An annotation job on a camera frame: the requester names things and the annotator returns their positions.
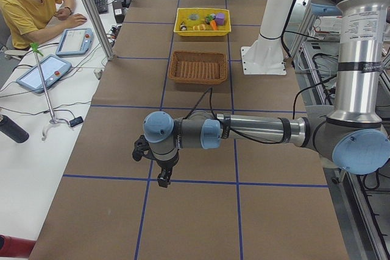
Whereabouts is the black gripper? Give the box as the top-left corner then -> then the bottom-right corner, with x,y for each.
132,135 -> 179,188

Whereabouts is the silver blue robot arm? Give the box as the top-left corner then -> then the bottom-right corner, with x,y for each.
132,0 -> 389,187

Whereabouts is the brown wicker basket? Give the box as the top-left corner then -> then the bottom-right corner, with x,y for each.
168,51 -> 228,85

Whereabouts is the yellow woven basket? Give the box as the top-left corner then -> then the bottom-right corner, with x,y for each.
174,8 -> 231,37

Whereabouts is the small black phone device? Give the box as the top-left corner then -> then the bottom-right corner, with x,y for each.
69,116 -> 83,128

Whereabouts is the toy croissant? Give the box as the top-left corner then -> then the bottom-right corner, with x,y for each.
193,24 -> 207,31

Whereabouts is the near teach pendant tablet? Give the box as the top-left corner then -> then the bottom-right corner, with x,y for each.
16,54 -> 71,94

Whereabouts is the teach pendant tablet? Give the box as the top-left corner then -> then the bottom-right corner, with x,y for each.
16,54 -> 71,94
55,28 -> 94,57

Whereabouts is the orange toy carrot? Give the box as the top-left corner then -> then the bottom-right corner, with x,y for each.
210,20 -> 218,30

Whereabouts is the far teach pendant tablet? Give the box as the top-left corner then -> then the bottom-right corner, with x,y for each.
55,28 -> 94,57

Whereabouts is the black water bottle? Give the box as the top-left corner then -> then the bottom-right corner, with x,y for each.
1,115 -> 29,143

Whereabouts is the purple foam block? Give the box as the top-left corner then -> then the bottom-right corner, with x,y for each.
214,13 -> 225,26

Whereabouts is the metal reacher grabber tool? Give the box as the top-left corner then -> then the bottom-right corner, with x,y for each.
30,43 -> 70,141

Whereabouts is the man in yellow shirt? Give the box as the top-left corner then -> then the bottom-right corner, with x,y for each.
1,0 -> 87,50

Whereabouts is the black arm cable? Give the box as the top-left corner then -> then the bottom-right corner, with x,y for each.
185,86 -> 301,145

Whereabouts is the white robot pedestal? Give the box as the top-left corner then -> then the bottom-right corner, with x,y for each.
241,0 -> 294,75

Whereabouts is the aluminium frame post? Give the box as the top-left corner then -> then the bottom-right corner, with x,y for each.
82,0 -> 114,61

